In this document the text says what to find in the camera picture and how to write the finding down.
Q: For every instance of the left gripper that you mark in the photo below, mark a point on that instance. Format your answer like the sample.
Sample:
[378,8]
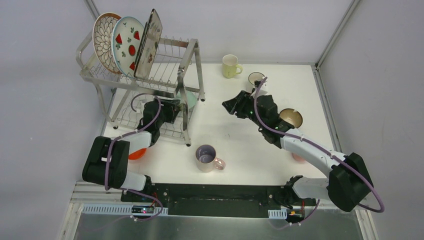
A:
[174,108]

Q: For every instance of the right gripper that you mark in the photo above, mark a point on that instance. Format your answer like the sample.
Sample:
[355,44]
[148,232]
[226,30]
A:
[238,103]

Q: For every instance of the mint green bowl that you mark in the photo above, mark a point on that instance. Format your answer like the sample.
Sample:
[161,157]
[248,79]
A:
[191,100]

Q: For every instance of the square flower pattern plate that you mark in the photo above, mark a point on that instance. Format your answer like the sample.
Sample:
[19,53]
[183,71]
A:
[148,46]

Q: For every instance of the watermelon pattern round plate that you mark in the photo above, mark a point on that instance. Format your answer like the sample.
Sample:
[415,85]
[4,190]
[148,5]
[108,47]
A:
[126,39]

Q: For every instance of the floral petal brown-rim plate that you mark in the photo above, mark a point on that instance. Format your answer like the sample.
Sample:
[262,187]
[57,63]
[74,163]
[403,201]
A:
[102,40]

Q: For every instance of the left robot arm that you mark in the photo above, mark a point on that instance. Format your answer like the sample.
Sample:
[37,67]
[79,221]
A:
[107,161]

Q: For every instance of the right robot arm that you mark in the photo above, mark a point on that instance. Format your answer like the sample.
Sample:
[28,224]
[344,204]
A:
[347,181]

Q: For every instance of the stainless steel dish rack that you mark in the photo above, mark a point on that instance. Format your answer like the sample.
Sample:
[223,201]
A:
[176,72]

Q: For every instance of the white mug dark rim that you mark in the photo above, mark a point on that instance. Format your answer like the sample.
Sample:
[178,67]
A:
[255,76]

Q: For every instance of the yellow mug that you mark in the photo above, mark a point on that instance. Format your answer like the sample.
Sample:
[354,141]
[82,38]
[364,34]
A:
[230,66]

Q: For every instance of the orange plastic bowl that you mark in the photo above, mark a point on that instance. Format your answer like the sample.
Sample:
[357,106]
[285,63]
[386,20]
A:
[137,154]

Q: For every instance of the pink iridescent mug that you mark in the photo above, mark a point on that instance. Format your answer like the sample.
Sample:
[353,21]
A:
[207,160]

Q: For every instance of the brown patterned small bowl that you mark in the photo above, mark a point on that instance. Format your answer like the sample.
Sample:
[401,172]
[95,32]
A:
[291,116]

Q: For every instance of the pink cup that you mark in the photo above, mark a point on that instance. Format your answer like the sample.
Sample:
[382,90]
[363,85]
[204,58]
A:
[297,158]

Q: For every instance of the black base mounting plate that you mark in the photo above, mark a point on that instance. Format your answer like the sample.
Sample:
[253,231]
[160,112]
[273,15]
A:
[238,201]

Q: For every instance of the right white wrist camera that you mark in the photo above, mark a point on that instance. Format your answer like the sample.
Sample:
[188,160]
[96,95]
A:
[261,88]

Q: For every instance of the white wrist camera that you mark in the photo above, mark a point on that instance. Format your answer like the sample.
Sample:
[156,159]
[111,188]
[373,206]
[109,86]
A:
[261,88]
[139,110]

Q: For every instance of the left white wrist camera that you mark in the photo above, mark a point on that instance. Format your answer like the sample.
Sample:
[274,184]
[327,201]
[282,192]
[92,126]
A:
[139,110]

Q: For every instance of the aluminium frame rail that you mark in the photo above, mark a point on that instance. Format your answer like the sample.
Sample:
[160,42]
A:
[328,113]

